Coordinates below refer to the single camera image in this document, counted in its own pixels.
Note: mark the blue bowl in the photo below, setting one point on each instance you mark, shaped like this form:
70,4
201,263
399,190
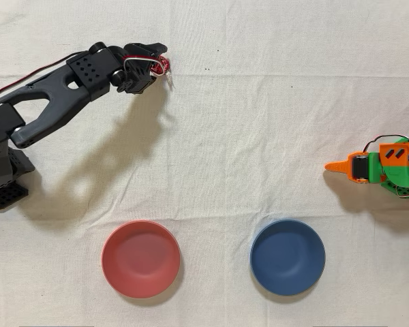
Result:
288,257

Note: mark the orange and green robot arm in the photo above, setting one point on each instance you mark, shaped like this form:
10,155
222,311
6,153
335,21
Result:
400,163

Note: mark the red bowl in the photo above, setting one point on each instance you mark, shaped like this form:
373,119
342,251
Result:
141,259

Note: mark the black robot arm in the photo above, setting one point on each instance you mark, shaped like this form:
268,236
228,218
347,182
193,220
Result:
54,98

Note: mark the green and orange gripper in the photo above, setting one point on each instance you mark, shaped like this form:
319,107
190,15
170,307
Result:
360,167

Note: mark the white tablecloth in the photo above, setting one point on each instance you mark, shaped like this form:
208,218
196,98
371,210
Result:
225,136

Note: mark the red candy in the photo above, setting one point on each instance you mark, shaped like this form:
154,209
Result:
156,70

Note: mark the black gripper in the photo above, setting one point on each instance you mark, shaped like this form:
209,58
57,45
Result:
144,48

